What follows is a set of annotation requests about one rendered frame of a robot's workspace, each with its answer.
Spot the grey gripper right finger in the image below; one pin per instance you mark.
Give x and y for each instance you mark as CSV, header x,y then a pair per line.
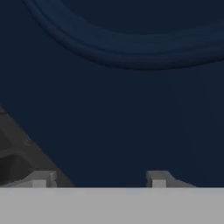
x,y
159,178

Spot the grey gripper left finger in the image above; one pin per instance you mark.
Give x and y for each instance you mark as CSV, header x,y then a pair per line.
x,y
40,178

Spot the dark blue cabinet door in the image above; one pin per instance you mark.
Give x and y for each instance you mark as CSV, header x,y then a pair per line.
x,y
116,102

